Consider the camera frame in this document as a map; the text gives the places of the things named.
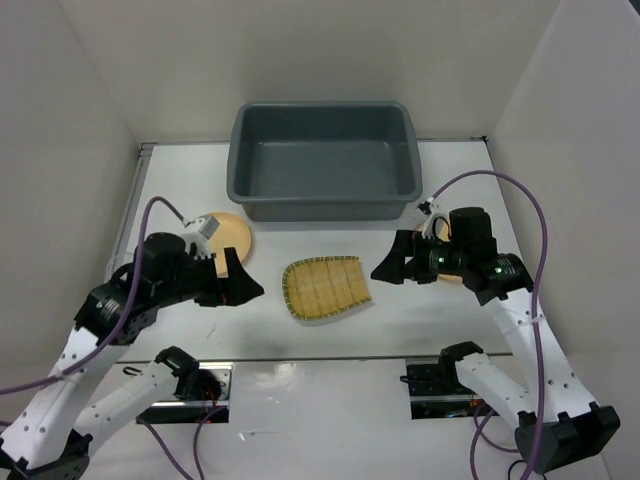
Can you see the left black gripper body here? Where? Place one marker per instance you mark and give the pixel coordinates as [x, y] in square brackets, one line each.
[200, 279]

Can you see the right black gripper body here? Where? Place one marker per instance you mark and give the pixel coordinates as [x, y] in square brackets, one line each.
[432, 257]

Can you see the tan plastic plate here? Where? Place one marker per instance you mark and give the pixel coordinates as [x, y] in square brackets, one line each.
[232, 231]
[445, 276]

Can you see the woven bamboo tray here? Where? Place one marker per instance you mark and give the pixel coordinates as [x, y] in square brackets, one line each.
[322, 287]

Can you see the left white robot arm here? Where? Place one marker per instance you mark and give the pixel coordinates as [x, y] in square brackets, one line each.
[60, 429]

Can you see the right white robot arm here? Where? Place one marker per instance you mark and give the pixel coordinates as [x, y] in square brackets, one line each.
[556, 420]

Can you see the grey plastic bin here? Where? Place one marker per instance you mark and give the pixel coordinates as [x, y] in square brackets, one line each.
[323, 161]

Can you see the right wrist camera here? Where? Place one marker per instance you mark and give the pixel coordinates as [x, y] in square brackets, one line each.
[429, 209]

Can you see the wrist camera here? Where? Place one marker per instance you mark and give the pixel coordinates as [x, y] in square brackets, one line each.
[429, 209]
[198, 232]

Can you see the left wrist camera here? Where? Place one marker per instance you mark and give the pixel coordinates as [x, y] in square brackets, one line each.
[198, 232]

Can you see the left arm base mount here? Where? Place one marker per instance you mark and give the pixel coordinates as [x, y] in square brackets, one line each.
[210, 395]

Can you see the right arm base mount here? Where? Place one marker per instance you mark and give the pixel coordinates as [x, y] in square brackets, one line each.
[431, 396]

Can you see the aluminium table edge rail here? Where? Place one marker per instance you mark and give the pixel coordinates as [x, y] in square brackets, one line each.
[129, 213]

